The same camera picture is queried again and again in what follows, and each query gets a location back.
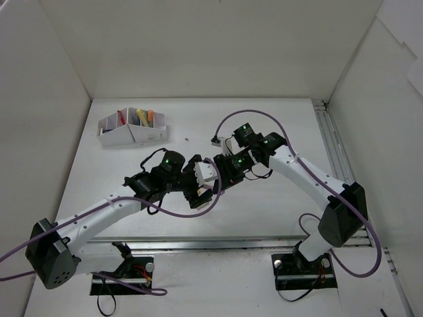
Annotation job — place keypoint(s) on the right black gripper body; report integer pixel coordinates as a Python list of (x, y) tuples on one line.
[(221, 168)]

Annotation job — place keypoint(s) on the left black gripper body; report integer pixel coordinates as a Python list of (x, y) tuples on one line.
[(192, 184)]

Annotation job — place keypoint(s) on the orange translucent highlighter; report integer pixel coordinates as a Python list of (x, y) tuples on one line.
[(150, 118)]

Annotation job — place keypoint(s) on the yellow highlighter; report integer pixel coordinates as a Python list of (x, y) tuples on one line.
[(142, 117)]

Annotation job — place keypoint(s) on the red ballpoint pen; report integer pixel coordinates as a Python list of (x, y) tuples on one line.
[(121, 117)]

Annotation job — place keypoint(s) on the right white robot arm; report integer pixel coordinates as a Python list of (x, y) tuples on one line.
[(344, 206)]

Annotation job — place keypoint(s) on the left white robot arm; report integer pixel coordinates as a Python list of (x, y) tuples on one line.
[(58, 251)]

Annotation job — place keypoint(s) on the beige eraser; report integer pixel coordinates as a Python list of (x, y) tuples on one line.
[(203, 207)]

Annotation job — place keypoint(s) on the white desk organizer container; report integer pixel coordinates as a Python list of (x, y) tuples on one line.
[(132, 132)]

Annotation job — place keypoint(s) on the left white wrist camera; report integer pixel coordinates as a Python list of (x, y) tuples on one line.
[(204, 173)]

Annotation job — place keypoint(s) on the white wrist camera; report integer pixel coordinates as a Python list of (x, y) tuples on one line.
[(224, 143), (204, 173)]

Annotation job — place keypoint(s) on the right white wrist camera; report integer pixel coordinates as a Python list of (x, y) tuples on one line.
[(224, 143)]

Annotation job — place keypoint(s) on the aluminium table rail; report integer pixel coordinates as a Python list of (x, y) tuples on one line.
[(202, 244)]

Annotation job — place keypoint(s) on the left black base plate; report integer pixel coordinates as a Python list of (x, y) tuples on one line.
[(133, 274)]

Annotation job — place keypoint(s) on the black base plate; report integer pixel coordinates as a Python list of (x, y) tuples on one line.
[(288, 277), (133, 274)]

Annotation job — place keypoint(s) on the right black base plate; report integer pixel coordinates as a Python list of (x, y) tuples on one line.
[(288, 277)]

